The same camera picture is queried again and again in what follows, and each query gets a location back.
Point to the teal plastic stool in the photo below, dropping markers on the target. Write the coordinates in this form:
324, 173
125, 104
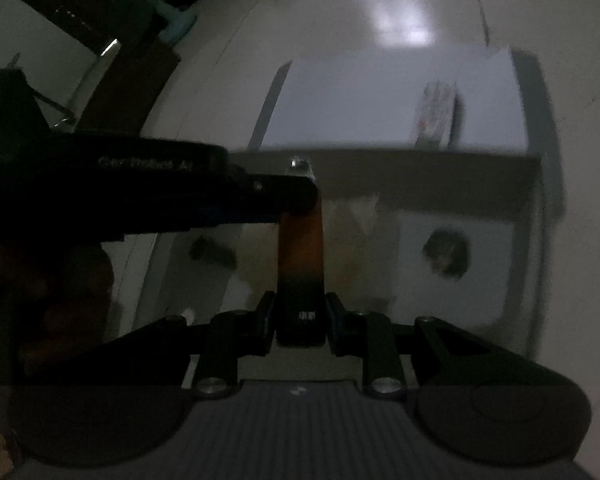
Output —
156, 19

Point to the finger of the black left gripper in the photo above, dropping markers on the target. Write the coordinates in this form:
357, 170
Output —
153, 186

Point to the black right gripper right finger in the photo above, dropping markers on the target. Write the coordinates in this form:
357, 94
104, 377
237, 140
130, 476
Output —
468, 396

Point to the white labelled packet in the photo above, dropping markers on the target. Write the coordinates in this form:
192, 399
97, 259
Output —
435, 113

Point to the open white storage box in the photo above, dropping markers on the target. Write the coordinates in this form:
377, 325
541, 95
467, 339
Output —
379, 207

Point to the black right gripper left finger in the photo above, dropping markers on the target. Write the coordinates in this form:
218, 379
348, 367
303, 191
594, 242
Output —
109, 403

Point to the grey round toy ball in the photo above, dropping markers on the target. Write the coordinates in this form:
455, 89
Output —
448, 253

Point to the orange black lighter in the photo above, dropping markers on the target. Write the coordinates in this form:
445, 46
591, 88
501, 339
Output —
300, 266

